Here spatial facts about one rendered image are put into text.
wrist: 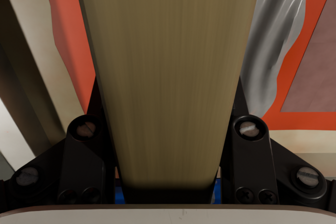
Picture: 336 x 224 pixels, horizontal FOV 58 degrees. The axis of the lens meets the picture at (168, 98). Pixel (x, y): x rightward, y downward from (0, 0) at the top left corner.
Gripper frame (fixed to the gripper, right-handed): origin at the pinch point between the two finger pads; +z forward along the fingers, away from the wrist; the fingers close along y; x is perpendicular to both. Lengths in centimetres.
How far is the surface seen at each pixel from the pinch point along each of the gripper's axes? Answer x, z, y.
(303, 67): -10.1, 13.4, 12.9
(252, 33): -5.9, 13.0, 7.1
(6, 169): -195, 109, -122
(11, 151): -18.8, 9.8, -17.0
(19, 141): -17.1, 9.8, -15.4
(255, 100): -14.1, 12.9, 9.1
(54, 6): -3.5, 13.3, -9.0
